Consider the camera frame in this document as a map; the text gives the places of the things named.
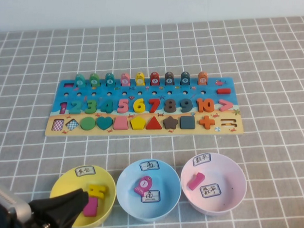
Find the orange wooden plus sign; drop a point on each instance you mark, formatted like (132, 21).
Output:
(206, 122)

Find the pink fish piece number 5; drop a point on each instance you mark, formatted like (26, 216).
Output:
(125, 80)

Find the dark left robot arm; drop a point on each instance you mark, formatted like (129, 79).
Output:
(7, 226)

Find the slate wooden numeral 9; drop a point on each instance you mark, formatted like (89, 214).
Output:
(189, 102)

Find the magenta fish piece number 1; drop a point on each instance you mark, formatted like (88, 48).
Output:
(143, 184)

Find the brown wooden numeral 8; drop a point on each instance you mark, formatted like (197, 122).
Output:
(169, 106)

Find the dark teal wooden numeral 4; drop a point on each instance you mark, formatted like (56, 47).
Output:
(108, 108)

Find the yellow wooden numeral 6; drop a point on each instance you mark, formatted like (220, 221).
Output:
(136, 107)

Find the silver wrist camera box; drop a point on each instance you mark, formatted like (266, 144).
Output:
(12, 204)

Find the brown wooden star piece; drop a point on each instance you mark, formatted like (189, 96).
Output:
(170, 122)

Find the pink wooden greater-than sign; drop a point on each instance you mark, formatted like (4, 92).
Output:
(227, 104)

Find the yellow fish piece number 6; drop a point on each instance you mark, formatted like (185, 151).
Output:
(139, 79)

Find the colourful wooden number puzzle board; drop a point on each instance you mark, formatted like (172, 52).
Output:
(143, 90)

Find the yellow wooden pentagon piece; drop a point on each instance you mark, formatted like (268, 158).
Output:
(138, 123)

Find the light blue plastic bowl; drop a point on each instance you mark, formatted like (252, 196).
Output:
(149, 209)

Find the green wooden numeral 3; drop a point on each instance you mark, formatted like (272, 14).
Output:
(91, 106)

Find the red fish piece number 7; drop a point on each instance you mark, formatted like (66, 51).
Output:
(154, 79)

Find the pink wooden trapezoid piece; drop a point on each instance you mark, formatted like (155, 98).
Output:
(121, 123)

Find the red wooden numeral 7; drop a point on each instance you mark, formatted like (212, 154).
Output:
(154, 105)

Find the magenta wooden numeral 1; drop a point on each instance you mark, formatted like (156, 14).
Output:
(195, 181)

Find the grey white-checked tablecloth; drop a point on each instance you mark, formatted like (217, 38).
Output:
(149, 51)

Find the red wooden minus sign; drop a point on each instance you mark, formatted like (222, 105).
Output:
(223, 91)

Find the magenta wooden rectangle piece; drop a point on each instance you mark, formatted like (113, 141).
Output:
(92, 208)

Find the teal fish piece number 2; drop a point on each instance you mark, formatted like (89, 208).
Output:
(80, 80)

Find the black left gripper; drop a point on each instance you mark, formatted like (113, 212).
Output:
(50, 220)

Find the yellow wooden equals sign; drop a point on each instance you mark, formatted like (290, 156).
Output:
(98, 191)

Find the red wooden triangle piece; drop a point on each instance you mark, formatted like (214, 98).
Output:
(154, 125)

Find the pink plastic bowl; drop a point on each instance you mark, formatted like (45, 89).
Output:
(226, 179)

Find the orange wooden numeral 10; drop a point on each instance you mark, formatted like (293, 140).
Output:
(200, 106)

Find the teal wooden heart piece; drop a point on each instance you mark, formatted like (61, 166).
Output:
(104, 122)

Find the yellow plastic bowl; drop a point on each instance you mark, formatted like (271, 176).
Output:
(105, 208)

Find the green wooden circle piece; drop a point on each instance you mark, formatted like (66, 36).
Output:
(88, 123)

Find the orange fish piece number 10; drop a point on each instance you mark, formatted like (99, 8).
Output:
(202, 78)

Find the teal wooden numeral 2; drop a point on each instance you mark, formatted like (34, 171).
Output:
(76, 111)

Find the slate wooden square piece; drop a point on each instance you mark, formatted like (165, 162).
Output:
(187, 122)

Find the green fish piece number 3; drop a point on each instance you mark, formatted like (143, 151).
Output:
(94, 79)

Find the slate fish piece number 9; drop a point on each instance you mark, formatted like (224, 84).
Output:
(185, 78)

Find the pink wooden numeral 5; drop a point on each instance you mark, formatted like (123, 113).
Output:
(123, 108)

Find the dark teal fish piece number 4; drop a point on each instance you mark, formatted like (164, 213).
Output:
(110, 79)

